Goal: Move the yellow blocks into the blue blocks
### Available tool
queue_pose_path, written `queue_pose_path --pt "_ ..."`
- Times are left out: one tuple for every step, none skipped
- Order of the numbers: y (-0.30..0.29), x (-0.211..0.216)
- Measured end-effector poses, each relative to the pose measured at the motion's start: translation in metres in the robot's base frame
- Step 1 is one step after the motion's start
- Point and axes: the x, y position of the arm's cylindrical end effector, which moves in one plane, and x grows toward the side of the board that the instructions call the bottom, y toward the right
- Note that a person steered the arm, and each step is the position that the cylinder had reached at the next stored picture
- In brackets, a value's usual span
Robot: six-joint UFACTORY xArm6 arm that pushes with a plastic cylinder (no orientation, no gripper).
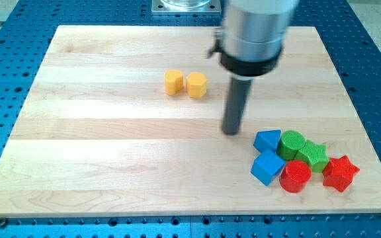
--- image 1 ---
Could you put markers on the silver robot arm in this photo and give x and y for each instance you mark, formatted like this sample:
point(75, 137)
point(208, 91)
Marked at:
point(250, 38)

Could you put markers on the yellow hexagon block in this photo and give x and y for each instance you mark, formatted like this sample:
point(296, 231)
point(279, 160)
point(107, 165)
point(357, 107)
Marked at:
point(196, 85)

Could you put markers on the yellow heart block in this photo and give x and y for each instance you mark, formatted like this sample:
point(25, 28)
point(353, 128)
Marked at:
point(173, 79)

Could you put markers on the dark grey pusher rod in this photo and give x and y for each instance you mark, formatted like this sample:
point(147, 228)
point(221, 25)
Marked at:
point(235, 105)

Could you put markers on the light wooden board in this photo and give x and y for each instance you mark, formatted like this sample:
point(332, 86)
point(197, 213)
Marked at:
point(98, 136)

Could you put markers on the blue triangle block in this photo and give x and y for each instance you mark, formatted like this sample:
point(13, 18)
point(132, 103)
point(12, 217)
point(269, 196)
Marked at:
point(267, 140)

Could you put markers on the blue cube block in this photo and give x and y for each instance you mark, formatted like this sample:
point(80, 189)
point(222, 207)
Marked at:
point(267, 166)

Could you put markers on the green cylinder block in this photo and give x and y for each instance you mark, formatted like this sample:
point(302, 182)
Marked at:
point(289, 144)

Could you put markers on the red cylinder block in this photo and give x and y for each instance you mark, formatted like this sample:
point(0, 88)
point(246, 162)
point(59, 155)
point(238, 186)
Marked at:
point(295, 176)

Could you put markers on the green star block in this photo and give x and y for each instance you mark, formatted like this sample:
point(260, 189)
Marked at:
point(314, 155)

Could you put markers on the red star block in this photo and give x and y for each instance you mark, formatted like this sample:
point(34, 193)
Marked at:
point(339, 173)

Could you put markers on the blue perforated metal table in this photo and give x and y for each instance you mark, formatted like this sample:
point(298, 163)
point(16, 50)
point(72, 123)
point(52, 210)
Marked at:
point(27, 33)

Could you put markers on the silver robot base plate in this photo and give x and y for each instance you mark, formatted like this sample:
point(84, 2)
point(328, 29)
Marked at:
point(185, 6)

